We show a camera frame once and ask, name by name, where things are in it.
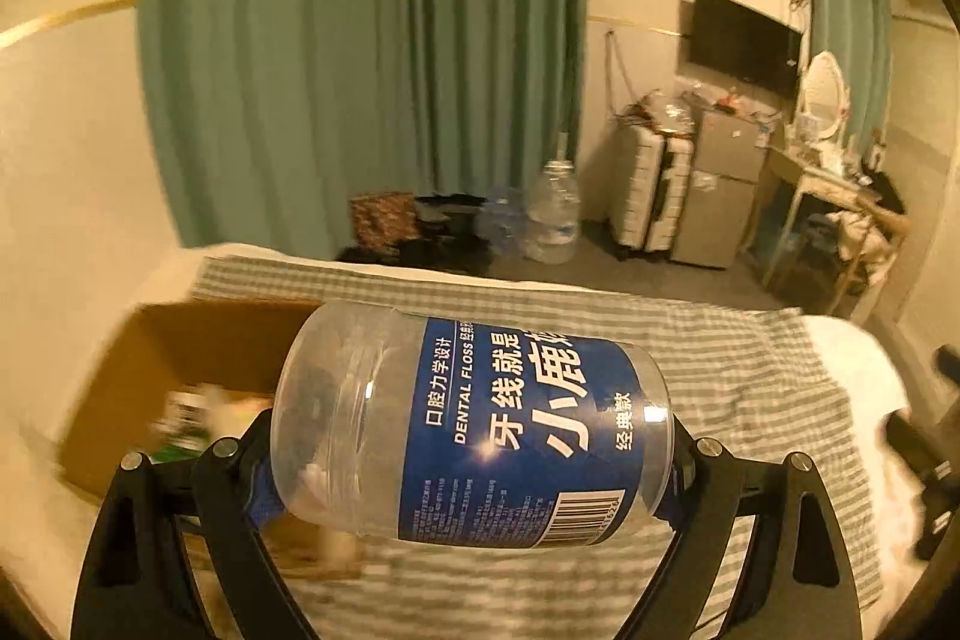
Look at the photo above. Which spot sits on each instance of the white suitcase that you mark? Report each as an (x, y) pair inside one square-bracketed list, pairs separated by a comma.
[(649, 197)]

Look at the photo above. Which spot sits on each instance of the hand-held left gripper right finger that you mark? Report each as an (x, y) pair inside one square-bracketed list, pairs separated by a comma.
[(679, 482)]

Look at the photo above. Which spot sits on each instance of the large clear water jug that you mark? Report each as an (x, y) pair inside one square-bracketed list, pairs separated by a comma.
[(553, 212)]

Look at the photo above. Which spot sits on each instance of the narrow green curtain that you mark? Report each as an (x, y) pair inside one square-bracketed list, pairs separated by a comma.
[(847, 25)]

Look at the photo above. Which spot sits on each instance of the white bedding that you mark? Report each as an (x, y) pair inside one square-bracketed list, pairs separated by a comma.
[(855, 377)]

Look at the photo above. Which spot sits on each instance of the white oval mirror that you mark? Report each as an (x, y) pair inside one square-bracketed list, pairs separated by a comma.
[(821, 93)]

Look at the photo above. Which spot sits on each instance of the black television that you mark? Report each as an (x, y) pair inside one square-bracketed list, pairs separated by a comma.
[(739, 44)]

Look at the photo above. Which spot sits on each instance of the patterned bag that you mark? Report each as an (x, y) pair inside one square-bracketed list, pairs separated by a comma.
[(382, 220)]

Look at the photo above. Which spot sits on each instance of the small clear water jug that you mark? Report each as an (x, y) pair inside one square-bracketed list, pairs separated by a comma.
[(501, 224)]

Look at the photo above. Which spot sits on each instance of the cardboard box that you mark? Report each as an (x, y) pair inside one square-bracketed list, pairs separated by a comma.
[(202, 347)]

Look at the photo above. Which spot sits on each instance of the checked bedsheet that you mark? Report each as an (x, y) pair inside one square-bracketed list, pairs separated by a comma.
[(712, 340)]

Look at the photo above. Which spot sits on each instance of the green packet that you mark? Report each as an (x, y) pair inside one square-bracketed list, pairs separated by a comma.
[(180, 426)]

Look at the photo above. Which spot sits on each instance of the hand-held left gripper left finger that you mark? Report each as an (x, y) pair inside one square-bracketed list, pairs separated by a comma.
[(262, 497)]

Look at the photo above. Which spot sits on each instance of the grey fridge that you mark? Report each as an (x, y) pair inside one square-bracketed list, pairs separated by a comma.
[(720, 190)]

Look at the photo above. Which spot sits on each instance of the chair with clothes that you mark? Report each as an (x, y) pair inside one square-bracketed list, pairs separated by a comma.
[(870, 235)]

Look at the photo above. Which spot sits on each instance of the clear plastic bag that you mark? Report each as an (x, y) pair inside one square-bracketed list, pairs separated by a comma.
[(664, 111)]

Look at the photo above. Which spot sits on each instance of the clear jar with blue label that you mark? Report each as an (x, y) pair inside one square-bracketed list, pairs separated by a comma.
[(525, 415)]

